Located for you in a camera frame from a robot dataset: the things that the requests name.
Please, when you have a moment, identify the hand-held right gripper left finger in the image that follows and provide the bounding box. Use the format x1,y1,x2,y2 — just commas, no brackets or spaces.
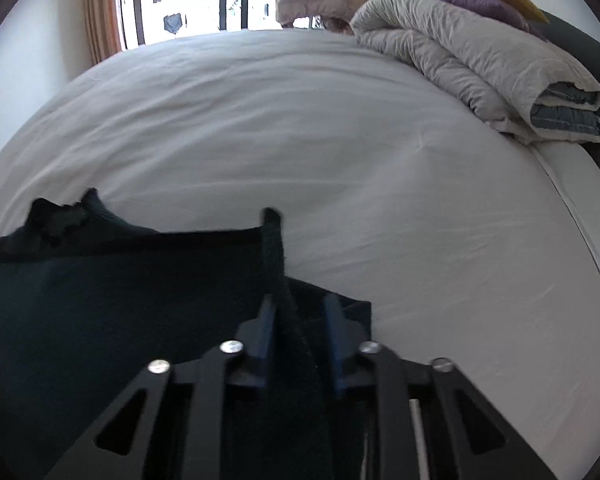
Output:
45,295,281,480

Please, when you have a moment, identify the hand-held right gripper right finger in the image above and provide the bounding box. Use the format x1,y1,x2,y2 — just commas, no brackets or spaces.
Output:
324,294,561,480

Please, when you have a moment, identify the dark green knit sweater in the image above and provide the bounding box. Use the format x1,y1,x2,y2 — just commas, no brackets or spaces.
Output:
0,187,373,480

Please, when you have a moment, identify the white bed sheet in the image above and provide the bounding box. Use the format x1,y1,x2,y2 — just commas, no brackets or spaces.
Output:
0,29,600,480

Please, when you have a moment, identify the folded grey duvet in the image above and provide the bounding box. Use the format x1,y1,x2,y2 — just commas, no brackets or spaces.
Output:
350,0,600,147

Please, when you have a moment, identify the beige curtain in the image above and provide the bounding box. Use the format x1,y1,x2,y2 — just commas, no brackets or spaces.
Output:
82,0,127,66

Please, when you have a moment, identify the purple pillow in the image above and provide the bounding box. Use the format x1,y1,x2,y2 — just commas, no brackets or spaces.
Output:
415,0,531,31

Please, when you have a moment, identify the window with dark frame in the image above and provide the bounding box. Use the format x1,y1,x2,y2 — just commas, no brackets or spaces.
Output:
114,0,331,52

